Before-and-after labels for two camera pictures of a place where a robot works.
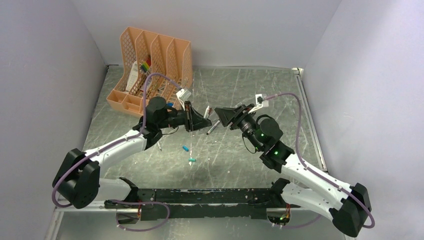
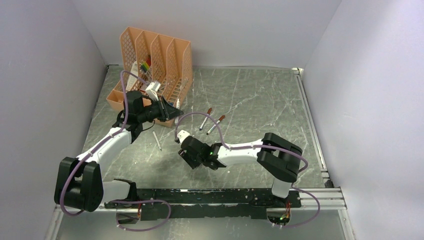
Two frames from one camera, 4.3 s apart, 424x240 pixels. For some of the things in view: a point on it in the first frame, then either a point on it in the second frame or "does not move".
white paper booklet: [133, 77] does not move
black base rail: [238, 202] does not move
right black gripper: [227, 115] -> [186, 156]
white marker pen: [213, 128] does not move
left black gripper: [193, 121] -> [166, 111]
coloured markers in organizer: [145, 65] does not move
